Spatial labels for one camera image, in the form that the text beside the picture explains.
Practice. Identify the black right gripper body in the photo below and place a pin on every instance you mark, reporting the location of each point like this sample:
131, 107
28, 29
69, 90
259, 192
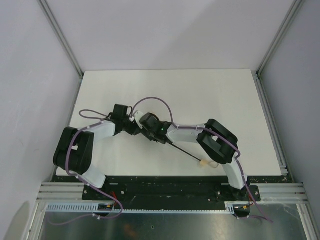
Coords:
152, 135

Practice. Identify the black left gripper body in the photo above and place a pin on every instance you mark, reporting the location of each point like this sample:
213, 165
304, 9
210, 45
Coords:
130, 128

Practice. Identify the beige folding umbrella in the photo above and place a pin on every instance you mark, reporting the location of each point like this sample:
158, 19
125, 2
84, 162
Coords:
195, 157

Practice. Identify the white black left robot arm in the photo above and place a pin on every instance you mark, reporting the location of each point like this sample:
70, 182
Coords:
75, 148

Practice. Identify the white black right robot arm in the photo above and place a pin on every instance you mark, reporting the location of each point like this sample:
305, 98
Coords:
217, 142

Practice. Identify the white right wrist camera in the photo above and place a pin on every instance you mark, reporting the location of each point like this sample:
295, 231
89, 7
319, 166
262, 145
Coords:
136, 117

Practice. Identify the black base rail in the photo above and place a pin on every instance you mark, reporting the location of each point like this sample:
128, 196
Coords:
175, 193

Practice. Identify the aluminium front cross rail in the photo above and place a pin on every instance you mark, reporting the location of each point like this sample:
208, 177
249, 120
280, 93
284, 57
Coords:
270, 193

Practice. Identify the aluminium right side rail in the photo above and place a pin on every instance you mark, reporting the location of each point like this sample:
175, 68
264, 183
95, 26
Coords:
271, 124

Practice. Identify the aluminium left corner post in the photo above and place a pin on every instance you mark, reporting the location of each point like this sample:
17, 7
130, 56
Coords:
45, 7

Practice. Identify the aluminium corner frame post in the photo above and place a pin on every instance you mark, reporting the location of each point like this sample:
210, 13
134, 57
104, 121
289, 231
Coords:
280, 34

